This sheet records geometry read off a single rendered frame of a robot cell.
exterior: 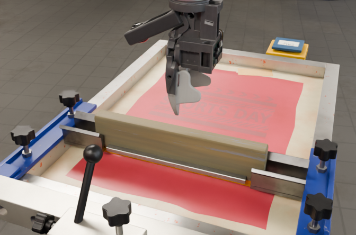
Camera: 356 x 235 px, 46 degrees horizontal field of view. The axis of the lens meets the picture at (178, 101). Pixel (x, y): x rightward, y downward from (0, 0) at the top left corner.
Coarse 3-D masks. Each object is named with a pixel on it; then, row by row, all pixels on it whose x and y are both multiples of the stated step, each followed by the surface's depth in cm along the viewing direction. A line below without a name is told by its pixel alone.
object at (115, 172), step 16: (160, 80) 124; (224, 80) 124; (144, 96) 115; (160, 96) 115; (128, 112) 108; (144, 112) 108; (192, 128) 101; (80, 160) 90; (112, 160) 90; (128, 160) 90; (80, 176) 86; (96, 176) 86; (112, 176) 86; (128, 176) 86; (144, 176) 86; (160, 176) 86; (128, 192) 81; (144, 192) 81; (160, 192) 81
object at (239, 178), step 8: (120, 152) 87; (128, 152) 86; (136, 152) 86; (144, 152) 86; (152, 160) 85; (160, 160) 84; (168, 160) 84; (176, 160) 84; (184, 168) 82; (192, 168) 82; (200, 168) 82; (208, 168) 82; (216, 176) 81; (224, 176) 80; (232, 176) 79; (240, 176) 79
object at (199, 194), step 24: (288, 96) 115; (288, 120) 104; (168, 192) 81; (192, 192) 81; (216, 192) 81; (240, 192) 81; (264, 192) 81; (216, 216) 76; (240, 216) 76; (264, 216) 76
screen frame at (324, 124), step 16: (160, 48) 136; (144, 64) 125; (240, 64) 133; (256, 64) 131; (272, 64) 129; (288, 64) 127; (304, 64) 125; (320, 64) 125; (112, 80) 116; (128, 80) 117; (336, 80) 116; (96, 96) 108; (112, 96) 110; (96, 112) 103; (320, 112) 101; (320, 128) 95; (64, 144) 92; (48, 160) 87; (32, 176) 80; (64, 192) 76; (144, 208) 73; (176, 224) 69; (192, 224) 69; (208, 224) 69
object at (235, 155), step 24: (96, 120) 87; (120, 120) 85; (144, 120) 85; (120, 144) 88; (144, 144) 85; (168, 144) 83; (192, 144) 81; (216, 144) 79; (240, 144) 77; (264, 144) 77; (216, 168) 81; (240, 168) 79; (264, 168) 79
